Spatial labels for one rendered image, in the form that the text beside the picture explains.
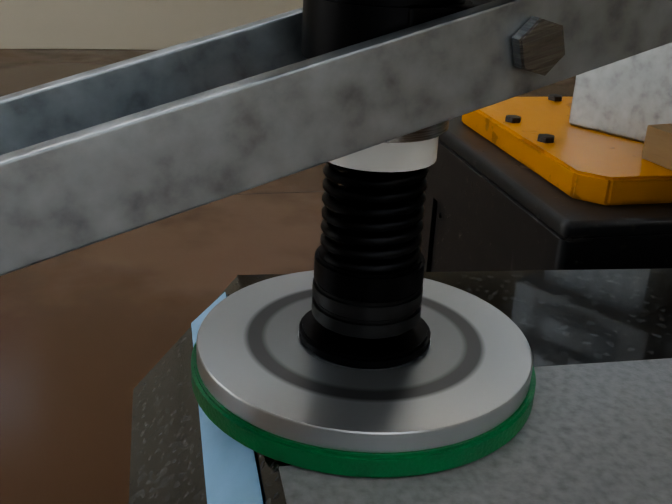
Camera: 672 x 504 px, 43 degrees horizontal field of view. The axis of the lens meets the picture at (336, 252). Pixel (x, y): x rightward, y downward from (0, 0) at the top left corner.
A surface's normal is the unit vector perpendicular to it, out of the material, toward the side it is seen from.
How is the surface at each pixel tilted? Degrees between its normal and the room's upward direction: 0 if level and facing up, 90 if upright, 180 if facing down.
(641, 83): 90
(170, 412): 44
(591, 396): 0
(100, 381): 0
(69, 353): 0
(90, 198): 90
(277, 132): 90
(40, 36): 90
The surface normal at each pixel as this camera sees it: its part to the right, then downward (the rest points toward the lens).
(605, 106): -0.73, 0.23
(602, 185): -0.52, 0.31
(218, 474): -0.65, -0.63
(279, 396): 0.04, -0.92
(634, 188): 0.23, 0.39
